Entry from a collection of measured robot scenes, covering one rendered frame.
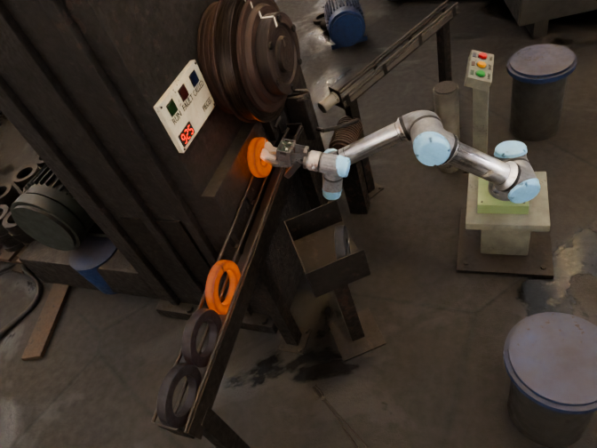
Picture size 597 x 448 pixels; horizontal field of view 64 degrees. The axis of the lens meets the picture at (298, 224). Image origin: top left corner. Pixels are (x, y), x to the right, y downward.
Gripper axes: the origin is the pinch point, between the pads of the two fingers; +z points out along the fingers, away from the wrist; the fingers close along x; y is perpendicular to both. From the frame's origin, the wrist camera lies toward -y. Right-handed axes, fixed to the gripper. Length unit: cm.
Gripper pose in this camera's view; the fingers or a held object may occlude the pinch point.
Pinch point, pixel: (258, 153)
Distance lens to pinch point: 185.7
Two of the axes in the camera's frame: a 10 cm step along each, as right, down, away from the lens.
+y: -0.2, -6.1, -7.9
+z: -9.6, -2.2, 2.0
